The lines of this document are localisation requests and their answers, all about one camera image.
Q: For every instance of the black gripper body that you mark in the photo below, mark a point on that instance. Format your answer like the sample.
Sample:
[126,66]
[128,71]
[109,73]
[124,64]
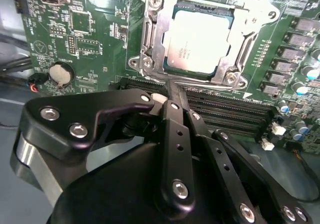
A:
[112,196]

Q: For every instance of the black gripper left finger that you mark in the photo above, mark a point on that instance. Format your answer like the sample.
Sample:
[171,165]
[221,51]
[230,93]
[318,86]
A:
[172,164]

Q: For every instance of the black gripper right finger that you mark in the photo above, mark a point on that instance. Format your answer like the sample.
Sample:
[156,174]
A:
[222,159]

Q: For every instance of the metal locking lever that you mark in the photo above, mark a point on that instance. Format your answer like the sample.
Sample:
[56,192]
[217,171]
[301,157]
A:
[205,83]

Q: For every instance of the silver CPU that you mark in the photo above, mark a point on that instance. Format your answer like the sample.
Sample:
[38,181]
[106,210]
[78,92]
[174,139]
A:
[200,39]

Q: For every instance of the metal socket cover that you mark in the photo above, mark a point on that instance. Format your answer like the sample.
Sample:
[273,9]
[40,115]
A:
[163,34]

